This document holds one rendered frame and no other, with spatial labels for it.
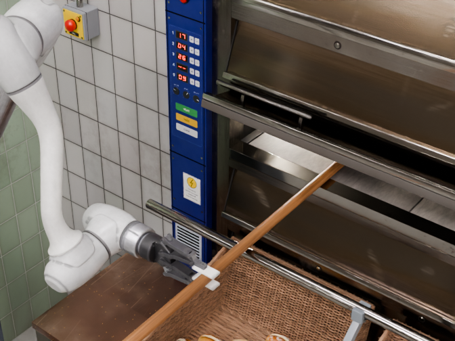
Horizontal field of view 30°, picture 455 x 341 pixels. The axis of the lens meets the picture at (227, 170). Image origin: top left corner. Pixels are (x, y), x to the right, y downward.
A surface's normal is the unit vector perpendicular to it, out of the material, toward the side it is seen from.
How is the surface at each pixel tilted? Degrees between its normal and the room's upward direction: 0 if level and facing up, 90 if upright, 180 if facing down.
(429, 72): 90
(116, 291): 0
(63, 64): 90
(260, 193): 70
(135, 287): 0
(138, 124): 90
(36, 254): 90
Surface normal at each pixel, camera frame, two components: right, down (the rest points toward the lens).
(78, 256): 0.54, -0.04
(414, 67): -0.61, 0.44
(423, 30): -0.57, 0.13
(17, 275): 0.79, 0.36
